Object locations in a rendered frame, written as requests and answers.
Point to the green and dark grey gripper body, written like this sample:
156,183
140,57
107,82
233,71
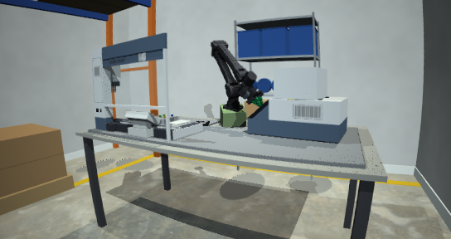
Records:
258,93

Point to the white benchtop lab instrument with lid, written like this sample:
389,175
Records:
309,115

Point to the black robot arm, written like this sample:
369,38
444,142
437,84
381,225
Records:
233,88

